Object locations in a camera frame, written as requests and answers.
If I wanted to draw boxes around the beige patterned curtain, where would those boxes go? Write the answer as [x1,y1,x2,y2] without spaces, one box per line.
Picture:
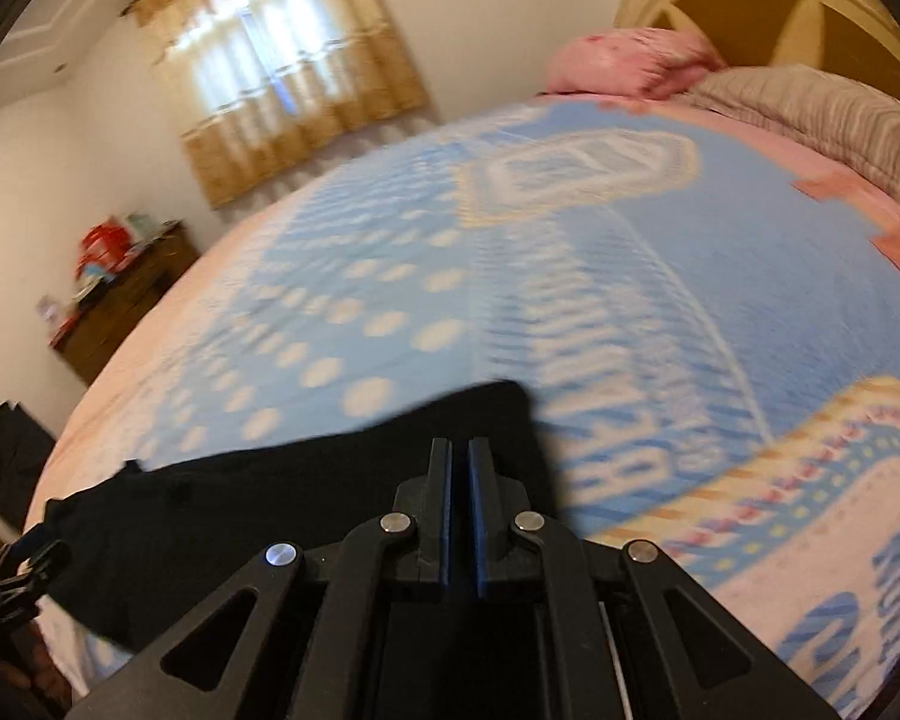
[124,0,430,211]

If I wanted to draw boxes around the dark object beside bed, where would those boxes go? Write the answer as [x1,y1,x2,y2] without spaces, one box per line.
[0,401,57,533]

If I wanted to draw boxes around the red gift boxes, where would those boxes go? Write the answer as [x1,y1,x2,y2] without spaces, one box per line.
[79,219,130,278]

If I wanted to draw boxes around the striped pillow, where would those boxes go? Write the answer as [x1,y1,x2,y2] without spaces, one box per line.
[679,64,900,222]

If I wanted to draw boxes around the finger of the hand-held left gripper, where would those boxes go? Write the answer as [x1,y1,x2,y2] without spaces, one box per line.
[0,538,72,625]

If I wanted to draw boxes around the pink floral pillow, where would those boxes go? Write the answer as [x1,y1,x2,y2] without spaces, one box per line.
[546,26,727,100]

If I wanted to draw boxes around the brown wooden desk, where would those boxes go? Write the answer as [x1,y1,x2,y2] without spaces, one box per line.
[51,221,202,387]

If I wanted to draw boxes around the blue pink dotted bed sheet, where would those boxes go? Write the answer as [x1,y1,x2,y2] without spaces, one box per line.
[22,94,900,720]

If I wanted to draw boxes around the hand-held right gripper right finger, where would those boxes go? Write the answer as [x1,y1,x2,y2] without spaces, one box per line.
[466,436,841,720]

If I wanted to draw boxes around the black pants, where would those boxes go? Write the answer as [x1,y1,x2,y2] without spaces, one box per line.
[41,381,563,653]

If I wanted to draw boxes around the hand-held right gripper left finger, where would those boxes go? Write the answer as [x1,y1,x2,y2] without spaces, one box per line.
[64,436,455,720]

